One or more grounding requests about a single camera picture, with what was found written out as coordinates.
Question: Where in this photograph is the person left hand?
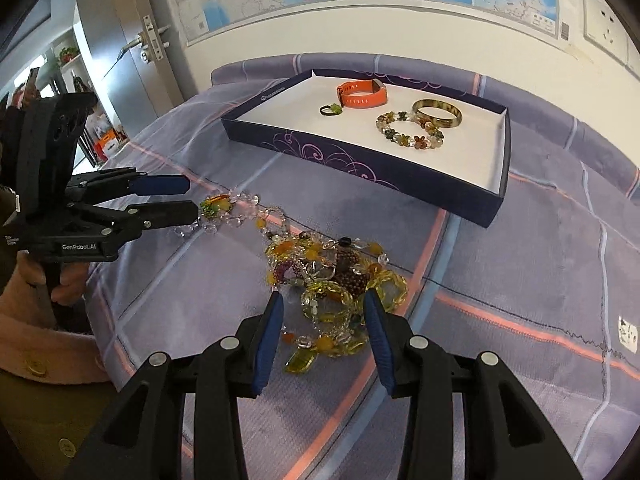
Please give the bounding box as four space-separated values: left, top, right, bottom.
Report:
16 252 89 307

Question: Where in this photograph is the silver door handle lock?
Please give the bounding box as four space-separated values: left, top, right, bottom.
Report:
117 14 170 63

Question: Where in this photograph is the grey door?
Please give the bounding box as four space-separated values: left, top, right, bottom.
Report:
76 0 198 138

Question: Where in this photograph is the flower bead bracelet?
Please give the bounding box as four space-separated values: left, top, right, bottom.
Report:
375 109 445 151

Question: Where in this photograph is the orange watch band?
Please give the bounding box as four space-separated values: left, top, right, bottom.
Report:
336 79 388 110

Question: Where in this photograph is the tortoiseshell bangle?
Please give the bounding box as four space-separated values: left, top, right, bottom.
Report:
411 99 463 129

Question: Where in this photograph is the green yellow glass ring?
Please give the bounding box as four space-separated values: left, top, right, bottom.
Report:
199 195 237 219

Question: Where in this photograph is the clear crystal bead bracelet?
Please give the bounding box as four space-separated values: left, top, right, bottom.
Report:
173 187 292 241

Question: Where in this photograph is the amber yellow necklace pile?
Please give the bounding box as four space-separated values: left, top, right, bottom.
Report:
263 231 409 376

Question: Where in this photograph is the white wall socket panel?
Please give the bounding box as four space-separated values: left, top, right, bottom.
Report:
582 0 639 77

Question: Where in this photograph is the white label on sheet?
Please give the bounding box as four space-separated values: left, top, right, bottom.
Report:
617 315 639 354

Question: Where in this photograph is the dark blue jewelry tray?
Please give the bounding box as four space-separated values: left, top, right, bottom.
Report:
222 70 511 228

